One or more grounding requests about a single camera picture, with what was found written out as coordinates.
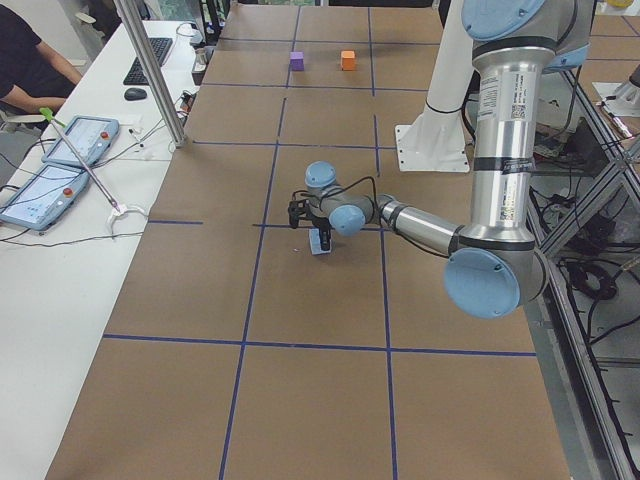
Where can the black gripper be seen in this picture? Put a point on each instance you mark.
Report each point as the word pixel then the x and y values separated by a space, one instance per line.
pixel 324 232

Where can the light blue foam block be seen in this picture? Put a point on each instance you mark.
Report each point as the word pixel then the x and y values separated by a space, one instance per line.
pixel 317 246

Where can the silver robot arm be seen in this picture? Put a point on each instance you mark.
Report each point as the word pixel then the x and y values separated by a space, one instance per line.
pixel 480 116

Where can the purple foam block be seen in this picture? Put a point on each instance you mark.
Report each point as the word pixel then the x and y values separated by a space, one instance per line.
pixel 297 62

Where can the orange foam block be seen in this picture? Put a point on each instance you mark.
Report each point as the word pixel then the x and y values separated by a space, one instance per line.
pixel 348 60

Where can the metal cup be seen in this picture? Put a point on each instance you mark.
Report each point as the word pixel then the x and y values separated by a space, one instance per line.
pixel 201 61

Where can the black computer mouse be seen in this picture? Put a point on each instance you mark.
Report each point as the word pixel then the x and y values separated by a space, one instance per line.
pixel 135 94

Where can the upper teach pendant tablet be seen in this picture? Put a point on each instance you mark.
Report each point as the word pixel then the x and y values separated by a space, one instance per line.
pixel 91 136

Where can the teach pendant tablet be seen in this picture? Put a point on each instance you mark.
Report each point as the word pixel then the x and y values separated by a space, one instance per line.
pixel 45 197
pixel 91 136

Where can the lower teach pendant tablet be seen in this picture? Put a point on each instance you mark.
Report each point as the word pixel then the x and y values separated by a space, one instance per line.
pixel 45 197

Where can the metal rod green tip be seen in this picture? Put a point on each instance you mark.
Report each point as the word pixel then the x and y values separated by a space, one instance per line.
pixel 48 115

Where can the person in black shirt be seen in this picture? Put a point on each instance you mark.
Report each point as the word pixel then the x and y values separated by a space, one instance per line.
pixel 33 74

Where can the wrist black camera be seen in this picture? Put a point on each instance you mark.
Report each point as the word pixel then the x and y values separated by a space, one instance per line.
pixel 298 210

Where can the aluminium frame post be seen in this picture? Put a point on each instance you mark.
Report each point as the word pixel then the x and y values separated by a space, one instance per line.
pixel 133 24

